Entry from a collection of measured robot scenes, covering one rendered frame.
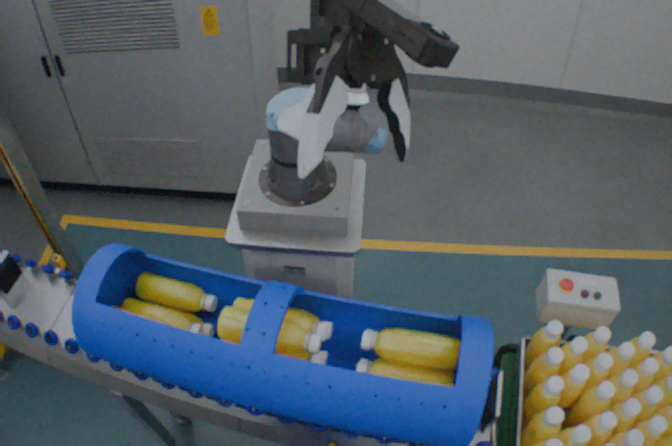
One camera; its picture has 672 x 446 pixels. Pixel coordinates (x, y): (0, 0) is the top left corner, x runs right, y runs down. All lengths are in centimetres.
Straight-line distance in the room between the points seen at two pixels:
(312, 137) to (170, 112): 218
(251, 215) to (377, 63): 76
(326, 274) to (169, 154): 166
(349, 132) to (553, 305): 64
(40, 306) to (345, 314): 90
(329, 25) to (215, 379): 73
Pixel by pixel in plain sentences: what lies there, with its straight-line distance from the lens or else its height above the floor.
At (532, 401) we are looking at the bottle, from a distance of 117.
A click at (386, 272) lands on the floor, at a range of 257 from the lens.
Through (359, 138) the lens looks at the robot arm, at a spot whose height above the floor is 139.
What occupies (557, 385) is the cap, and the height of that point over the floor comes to 110.
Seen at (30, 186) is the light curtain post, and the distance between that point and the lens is 176.
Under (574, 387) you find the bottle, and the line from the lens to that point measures 119.
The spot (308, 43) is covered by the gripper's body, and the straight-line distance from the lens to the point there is 49.
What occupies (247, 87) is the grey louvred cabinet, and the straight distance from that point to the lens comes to 237.
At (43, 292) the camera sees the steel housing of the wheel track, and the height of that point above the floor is 93.
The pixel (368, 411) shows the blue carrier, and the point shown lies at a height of 116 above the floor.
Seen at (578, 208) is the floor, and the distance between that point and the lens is 320.
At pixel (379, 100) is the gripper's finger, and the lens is 51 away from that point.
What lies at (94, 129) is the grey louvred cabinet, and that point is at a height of 53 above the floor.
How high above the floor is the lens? 206
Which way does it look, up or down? 45 degrees down
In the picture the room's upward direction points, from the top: straight up
